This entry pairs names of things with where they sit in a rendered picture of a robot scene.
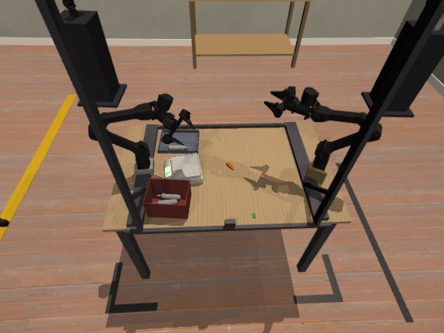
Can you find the red open-top box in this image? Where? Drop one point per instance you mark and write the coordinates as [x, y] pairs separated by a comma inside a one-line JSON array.
[[172, 186]]

